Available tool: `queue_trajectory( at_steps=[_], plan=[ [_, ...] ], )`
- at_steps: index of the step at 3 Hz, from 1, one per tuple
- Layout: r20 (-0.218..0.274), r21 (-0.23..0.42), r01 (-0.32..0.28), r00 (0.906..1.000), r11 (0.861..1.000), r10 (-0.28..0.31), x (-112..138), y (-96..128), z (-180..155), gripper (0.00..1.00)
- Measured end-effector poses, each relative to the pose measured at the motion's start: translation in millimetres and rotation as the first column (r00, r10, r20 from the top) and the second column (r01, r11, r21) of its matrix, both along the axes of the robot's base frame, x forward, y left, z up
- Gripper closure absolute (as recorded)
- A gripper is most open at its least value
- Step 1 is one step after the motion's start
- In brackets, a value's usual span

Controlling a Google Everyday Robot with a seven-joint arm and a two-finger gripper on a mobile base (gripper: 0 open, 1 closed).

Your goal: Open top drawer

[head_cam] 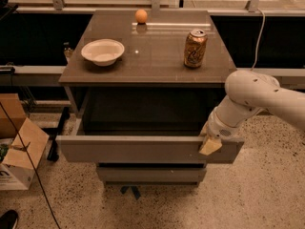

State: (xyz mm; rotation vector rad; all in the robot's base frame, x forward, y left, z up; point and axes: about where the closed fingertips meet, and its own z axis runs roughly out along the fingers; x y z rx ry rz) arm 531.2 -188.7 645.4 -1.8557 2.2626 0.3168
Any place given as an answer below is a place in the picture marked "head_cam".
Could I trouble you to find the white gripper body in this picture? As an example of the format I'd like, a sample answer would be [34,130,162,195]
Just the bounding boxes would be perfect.
[207,107,241,140]

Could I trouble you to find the grey top drawer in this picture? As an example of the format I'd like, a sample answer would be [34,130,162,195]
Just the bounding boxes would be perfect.
[57,88,244,164]

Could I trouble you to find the grey drawer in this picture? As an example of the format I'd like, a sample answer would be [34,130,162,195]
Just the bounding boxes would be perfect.
[96,167,206,184]
[57,88,244,164]

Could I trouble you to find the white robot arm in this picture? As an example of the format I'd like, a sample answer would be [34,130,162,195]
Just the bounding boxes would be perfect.
[199,70,305,156]

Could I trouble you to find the grey drawer cabinet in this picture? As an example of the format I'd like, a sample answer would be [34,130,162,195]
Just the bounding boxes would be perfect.
[58,9,238,188]

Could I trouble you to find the grey bottom drawer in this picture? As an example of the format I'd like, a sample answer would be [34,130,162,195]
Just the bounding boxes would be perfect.
[96,167,206,184]

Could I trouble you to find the open cardboard box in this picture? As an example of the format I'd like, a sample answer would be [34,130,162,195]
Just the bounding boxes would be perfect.
[0,118,49,191]

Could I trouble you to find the golden soda can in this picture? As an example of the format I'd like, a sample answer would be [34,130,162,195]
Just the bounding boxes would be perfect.
[184,29,208,68]

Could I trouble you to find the white bowl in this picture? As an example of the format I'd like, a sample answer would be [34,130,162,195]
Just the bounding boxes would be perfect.
[81,39,125,67]

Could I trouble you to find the orange ball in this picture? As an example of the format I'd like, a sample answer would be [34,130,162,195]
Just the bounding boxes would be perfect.
[135,10,148,24]

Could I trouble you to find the black table leg left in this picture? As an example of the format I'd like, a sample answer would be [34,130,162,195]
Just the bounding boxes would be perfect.
[47,107,70,162]

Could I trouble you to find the brown cardboard box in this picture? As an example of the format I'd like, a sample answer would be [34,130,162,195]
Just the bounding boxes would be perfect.
[0,94,26,138]

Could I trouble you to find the black shoe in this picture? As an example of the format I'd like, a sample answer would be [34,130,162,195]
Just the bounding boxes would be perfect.
[0,210,18,229]

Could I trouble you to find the white hanging cable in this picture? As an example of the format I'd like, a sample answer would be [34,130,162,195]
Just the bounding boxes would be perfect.
[251,9,267,72]

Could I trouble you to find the black floor cable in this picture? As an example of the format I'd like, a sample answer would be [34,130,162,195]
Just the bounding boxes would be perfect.
[0,103,61,229]

